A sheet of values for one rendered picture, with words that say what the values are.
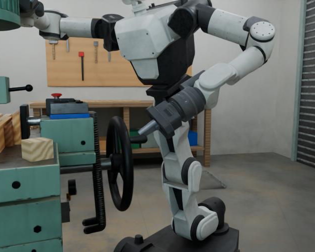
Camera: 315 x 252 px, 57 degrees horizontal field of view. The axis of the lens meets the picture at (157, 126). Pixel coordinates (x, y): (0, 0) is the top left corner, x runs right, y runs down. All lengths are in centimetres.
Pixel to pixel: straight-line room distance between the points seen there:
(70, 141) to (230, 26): 65
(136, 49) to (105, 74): 290
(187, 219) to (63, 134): 96
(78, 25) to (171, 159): 76
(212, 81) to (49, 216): 56
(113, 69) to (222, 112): 175
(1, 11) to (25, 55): 344
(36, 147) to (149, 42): 70
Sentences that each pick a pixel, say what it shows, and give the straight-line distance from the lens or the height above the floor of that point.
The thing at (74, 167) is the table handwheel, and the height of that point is 81.
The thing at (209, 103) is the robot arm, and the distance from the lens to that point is 91.
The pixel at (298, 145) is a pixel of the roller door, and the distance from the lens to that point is 448.
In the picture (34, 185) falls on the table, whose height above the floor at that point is 87.
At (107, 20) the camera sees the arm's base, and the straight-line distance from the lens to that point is 138.
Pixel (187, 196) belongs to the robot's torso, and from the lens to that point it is 149.
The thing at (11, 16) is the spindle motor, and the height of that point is 121.
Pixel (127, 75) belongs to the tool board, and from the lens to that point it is 413.
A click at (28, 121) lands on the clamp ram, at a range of 85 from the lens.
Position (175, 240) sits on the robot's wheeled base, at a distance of 179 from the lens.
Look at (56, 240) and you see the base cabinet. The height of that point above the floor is 71.
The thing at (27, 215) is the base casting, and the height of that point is 77.
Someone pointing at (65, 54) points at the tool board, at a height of 146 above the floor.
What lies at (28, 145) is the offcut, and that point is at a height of 93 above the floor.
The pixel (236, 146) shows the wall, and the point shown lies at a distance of 472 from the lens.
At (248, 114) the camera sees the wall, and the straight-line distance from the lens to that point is 474.
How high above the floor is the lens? 104
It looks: 8 degrees down
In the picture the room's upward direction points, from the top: straight up
